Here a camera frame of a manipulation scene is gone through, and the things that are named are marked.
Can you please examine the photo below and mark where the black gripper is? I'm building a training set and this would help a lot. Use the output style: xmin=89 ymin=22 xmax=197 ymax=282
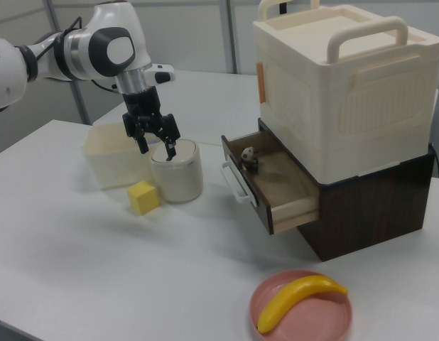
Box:
xmin=121 ymin=87 xmax=180 ymax=164

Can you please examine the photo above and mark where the wooden drawer with white handle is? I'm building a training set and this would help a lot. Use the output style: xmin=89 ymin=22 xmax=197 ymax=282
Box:
xmin=219 ymin=128 xmax=320 ymax=237

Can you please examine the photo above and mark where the brown and cream drawer cabinet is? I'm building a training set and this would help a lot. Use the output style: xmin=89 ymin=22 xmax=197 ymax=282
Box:
xmin=251 ymin=0 xmax=439 ymax=186

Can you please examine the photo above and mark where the cream round lidded trash can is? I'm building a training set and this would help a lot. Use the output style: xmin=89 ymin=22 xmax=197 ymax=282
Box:
xmin=148 ymin=139 xmax=205 ymax=205

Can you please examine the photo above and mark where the white plastic bin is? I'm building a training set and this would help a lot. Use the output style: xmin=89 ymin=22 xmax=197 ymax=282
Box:
xmin=80 ymin=121 xmax=161 ymax=191

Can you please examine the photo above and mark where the yellow foam cube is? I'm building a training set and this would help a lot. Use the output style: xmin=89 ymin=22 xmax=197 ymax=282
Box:
xmin=126 ymin=179 xmax=161 ymax=216

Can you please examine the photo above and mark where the small panda toy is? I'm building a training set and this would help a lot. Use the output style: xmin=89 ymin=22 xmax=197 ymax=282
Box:
xmin=239 ymin=146 xmax=261 ymax=173

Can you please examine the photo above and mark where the orange latch strip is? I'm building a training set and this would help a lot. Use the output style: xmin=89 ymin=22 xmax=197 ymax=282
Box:
xmin=256 ymin=61 xmax=268 ymax=105

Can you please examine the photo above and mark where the yellow plastic banana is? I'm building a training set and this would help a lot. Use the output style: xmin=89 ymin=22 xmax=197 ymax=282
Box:
xmin=256 ymin=274 xmax=349 ymax=335

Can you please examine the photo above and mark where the dark brown wooden cabinet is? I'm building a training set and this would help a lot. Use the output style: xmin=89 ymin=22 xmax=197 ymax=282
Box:
xmin=257 ymin=117 xmax=438 ymax=264

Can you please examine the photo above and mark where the pink plate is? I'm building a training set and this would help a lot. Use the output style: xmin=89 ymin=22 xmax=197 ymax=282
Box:
xmin=249 ymin=269 xmax=354 ymax=341

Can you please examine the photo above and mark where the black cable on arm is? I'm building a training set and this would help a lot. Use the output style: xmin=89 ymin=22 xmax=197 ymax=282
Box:
xmin=26 ymin=16 xmax=119 ymax=94

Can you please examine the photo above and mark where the thin black cable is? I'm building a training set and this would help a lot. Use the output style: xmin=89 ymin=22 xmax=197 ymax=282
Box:
xmin=430 ymin=141 xmax=439 ymax=178

